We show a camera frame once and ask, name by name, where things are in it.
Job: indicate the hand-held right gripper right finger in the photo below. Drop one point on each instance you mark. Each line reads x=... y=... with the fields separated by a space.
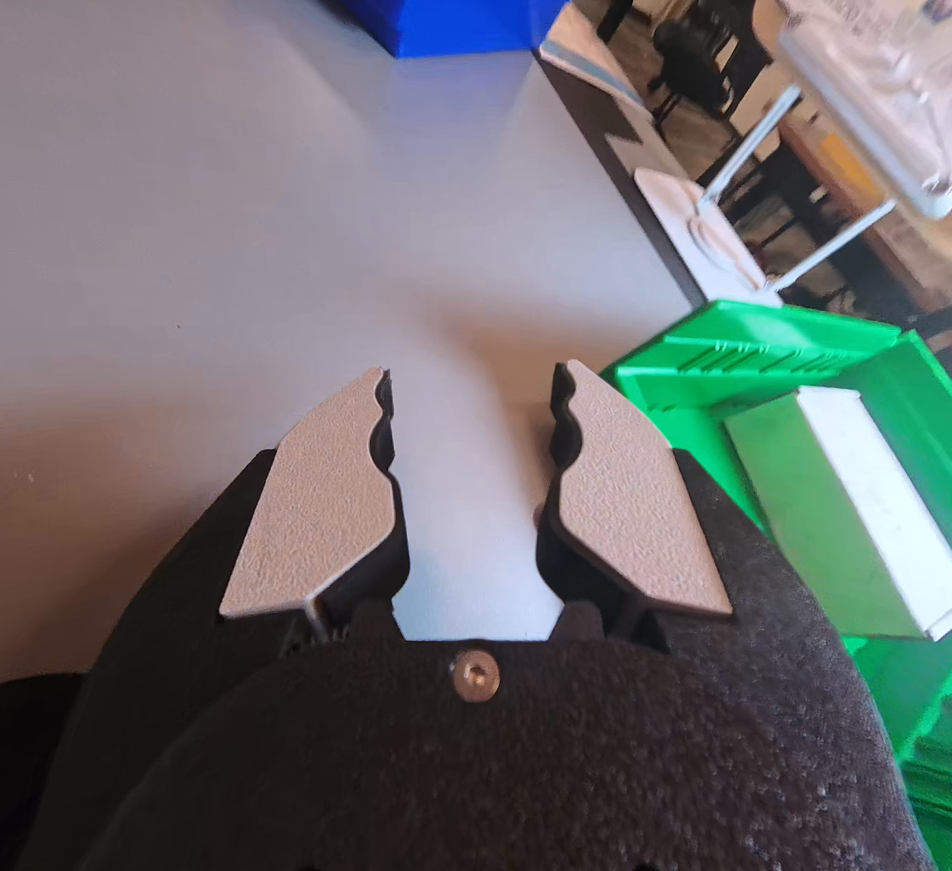
x=632 y=506

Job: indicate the white desktop stand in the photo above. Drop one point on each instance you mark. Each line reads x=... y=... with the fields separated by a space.
x=684 y=216

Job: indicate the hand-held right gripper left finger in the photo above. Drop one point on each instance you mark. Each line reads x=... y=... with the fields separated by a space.
x=320 y=506

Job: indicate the wooden desk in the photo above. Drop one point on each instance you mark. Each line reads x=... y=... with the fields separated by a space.
x=904 y=254

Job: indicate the green plastic bin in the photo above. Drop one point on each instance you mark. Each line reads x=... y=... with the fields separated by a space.
x=669 y=380

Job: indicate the white cardboard box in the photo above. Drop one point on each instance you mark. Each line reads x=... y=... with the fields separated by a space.
x=818 y=514

